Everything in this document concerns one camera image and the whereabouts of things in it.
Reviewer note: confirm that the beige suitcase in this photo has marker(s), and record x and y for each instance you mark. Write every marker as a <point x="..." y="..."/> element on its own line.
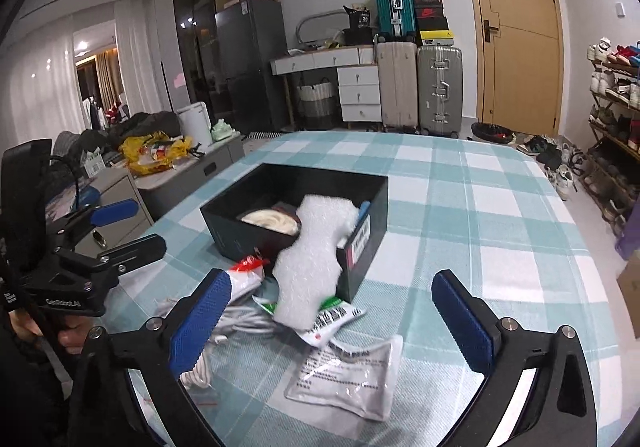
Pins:
<point x="398" y="84"/>

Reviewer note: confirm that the white shoelaces zip bag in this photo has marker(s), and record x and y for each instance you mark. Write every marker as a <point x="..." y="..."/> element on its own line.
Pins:
<point x="198" y="381"/>

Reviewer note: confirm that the stacked shoe boxes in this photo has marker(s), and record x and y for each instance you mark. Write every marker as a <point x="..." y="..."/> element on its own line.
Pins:
<point x="432" y="23"/>

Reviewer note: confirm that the dark grey refrigerator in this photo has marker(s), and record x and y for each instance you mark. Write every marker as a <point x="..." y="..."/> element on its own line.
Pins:
<point x="251" y="35"/>

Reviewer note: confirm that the black cardboard box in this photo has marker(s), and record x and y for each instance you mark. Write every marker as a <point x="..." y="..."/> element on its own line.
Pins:
<point x="283" y="187"/>

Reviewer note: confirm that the white air purifier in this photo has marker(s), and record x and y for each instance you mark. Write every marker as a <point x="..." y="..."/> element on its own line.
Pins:
<point x="194" y="123"/>

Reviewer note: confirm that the teal suitcase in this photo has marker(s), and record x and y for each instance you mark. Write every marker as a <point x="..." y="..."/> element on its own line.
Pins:
<point x="396" y="20"/>

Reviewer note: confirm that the person's left hand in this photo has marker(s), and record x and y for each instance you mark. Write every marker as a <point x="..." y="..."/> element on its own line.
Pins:
<point x="72" y="336"/>

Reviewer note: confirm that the purple fabric bag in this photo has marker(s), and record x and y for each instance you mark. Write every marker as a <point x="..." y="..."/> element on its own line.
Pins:
<point x="629" y="240"/>

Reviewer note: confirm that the cream yarn bundle bag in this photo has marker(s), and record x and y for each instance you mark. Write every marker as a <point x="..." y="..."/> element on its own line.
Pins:
<point x="274" y="220"/>

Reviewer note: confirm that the wooden shoe rack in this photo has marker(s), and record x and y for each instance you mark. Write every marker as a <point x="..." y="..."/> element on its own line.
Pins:
<point x="613" y="179"/>

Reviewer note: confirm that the black glass cabinet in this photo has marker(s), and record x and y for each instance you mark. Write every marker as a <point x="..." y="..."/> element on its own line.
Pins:
<point x="200" y="55"/>

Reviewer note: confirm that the grey low cabinet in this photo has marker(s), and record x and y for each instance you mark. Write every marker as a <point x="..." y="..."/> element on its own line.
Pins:
<point x="163" y="191"/>

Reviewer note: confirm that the yellow plastic bag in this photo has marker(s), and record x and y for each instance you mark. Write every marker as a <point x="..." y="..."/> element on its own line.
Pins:
<point x="154" y="153"/>

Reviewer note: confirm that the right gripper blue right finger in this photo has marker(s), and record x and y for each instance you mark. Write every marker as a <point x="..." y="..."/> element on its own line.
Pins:
<point x="472" y="324"/>

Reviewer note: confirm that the silver aluminium suitcase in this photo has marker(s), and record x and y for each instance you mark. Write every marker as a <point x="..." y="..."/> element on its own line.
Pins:
<point x="440" y="90"/>

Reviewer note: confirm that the white drawer desk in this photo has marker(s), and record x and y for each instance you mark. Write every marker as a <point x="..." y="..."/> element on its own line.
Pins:
<point x="352" y="70"/>

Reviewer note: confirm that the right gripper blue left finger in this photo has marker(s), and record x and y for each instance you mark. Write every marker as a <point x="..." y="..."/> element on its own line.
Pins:
<point x="192" y="320"/>

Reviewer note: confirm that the white bubble wrap piece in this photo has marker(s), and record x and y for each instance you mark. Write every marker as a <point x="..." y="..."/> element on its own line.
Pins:
<point x="307" y="272"/>

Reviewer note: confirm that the white sheer curtain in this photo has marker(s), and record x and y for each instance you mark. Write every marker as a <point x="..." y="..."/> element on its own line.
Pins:
<point x="40" y="95"/>

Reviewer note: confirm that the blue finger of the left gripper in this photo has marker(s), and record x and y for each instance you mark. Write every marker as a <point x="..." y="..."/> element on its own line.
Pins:
<point x="133" y="255"/>
<point x="114" y="212"/>

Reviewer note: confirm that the teal checkered tablecloth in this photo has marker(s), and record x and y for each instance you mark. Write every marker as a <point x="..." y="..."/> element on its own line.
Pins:
<point x="485" y="212"/>

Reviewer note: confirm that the red white balloon glue bag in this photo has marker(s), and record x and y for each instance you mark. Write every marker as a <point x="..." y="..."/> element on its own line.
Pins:
<point x="247" y="275"/>

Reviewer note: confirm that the silver white medicine packet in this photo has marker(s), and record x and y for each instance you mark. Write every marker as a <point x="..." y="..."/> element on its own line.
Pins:
<point x="360" y="380"/>

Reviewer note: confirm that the green white medicine packet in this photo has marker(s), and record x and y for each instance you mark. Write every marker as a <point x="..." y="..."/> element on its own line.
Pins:
<point x="332" y="315"/>

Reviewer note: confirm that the woven laundry basket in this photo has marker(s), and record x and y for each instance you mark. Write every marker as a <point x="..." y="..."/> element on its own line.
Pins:
<point x="317" y="104"/>

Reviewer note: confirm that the wooden yellow door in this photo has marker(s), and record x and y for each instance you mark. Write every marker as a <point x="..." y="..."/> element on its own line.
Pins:
<point x="519" y="64"/>

